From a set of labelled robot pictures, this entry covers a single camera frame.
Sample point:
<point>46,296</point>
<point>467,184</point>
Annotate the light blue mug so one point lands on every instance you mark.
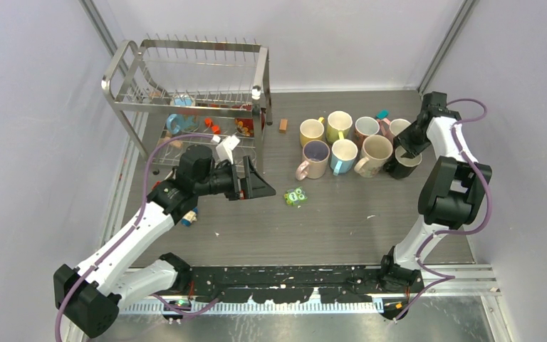
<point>343,155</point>

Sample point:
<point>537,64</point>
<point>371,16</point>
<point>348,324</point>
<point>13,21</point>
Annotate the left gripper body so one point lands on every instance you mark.
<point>222,181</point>

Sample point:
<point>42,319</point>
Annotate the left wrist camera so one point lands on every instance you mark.
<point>225,147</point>

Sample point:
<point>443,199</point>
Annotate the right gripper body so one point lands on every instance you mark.
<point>413,140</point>

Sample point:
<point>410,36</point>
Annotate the lime green mug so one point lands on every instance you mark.
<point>338,125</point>

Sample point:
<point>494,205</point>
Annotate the green owl toy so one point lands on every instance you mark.
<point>295,196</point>

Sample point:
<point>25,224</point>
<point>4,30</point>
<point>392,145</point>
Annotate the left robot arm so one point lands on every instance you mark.
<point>92,294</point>

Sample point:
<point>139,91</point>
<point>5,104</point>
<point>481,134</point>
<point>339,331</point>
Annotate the yellow cup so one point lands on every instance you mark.
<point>311,129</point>

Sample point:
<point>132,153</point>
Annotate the blue patterned mug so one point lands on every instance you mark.
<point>177,123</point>

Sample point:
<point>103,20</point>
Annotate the beige patterned mug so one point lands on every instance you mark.
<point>375,152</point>

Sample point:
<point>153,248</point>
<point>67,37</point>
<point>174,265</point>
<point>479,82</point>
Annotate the salmon floral mug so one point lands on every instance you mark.
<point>364,127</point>

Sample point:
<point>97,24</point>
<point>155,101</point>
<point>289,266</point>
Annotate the pink faceted mug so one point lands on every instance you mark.
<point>391,128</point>

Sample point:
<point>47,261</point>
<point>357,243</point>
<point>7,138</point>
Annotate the black cup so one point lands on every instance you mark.
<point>402,165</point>

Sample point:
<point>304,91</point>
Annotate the steel two-tier dish rack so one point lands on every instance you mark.
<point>205,84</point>

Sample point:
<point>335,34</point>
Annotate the small wooden block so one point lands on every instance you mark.
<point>283,125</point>

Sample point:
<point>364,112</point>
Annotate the pale pink marbled mug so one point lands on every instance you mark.
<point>314,162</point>

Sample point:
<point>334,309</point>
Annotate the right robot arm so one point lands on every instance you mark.
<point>451,196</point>

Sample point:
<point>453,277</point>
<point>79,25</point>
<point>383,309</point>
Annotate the small teal block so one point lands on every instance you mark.
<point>383,114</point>

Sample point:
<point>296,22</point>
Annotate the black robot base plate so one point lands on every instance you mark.
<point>290,284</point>

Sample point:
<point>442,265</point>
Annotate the colourful brick toy car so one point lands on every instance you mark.
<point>189,217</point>

